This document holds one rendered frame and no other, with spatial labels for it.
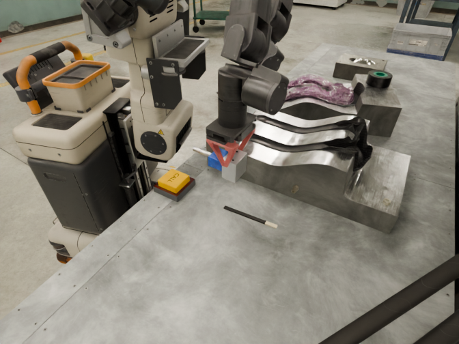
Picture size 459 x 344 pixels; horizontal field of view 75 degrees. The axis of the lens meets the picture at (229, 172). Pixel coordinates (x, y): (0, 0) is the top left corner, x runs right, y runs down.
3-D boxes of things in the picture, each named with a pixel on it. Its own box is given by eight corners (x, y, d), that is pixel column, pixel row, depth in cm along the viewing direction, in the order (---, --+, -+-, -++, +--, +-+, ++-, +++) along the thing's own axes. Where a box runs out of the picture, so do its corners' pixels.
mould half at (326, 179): (207, 165, 87) (204, 125, 79) (248, 126, 105) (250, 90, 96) (388, 234, 68) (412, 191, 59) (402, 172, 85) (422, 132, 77)
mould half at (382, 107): (243, 120, 108) (244, 91, 101) (255, 91, 128) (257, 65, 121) (390, 137, 99) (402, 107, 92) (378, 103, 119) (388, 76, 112)
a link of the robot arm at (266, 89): (255, 38, 57) (230, 22, 50) (308, 52, 52) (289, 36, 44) (234, 99, 60) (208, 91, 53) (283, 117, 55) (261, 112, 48)
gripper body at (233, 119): (257, 123, 63) (259, 90, 59) (232, 146, 57) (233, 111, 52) (231, 115, 66) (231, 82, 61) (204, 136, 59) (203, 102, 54)
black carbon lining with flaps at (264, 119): (235, 142, 85) (235, 112, 79) (260, 118, 95) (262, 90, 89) (361, 183, 71) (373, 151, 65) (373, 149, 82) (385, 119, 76)
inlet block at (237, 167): (188, 162, 71) (186, 144, 68) (200, 151, 74) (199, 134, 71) (235, 183, 66) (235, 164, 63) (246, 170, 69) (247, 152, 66)
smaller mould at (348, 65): (332, 77, 140) (335, 62, 135) (340, 67, 149) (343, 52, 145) (377, 86, 132) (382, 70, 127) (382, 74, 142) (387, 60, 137)
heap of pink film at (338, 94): (278, 104, 105) (281, 83, 100) (283, 84, 118) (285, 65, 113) (355, 112, 100) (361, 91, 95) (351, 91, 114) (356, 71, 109)
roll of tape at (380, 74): (365, 86, 104) (369, 76, 102) (365, 78, 110) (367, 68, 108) (390, 89, 103) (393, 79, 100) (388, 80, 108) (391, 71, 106)
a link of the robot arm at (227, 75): (231, 56, 56) (211, 65, 52) (261, 66, 52) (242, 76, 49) (230, 91, 60) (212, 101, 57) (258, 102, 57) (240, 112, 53)
